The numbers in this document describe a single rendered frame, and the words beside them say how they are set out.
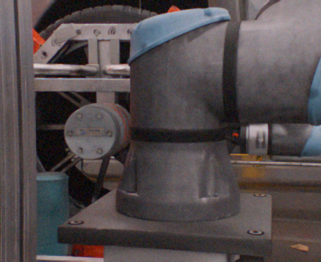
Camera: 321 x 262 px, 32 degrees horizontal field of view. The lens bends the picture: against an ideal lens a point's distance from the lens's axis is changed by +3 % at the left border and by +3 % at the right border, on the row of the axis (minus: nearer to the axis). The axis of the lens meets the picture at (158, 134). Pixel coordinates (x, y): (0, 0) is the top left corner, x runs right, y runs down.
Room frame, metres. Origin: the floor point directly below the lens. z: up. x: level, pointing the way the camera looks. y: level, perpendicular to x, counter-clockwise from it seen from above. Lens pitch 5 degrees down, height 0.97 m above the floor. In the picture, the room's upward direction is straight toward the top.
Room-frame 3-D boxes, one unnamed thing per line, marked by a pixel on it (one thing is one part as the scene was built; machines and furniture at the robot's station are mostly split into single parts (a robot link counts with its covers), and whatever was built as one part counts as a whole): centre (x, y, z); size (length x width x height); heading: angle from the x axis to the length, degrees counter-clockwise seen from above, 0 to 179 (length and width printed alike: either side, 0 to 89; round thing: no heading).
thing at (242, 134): (1.22, -0.13, 0.86); 0.12 x 0.08 x 0.09; 81
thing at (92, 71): (1.39, 0.25, 1.03); 0.19 x 0.18 x 0.11; 171
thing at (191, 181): (0.67, -0.02, 0.87); 0.15 x 0.15 x 0.10
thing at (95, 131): (1.43, 0.15, 0.85); 0.21 x 0.14 x 0.14; 171
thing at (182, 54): (0.67, -0.03, 0.98); 0.13 x 0.12 x 0.14; 76
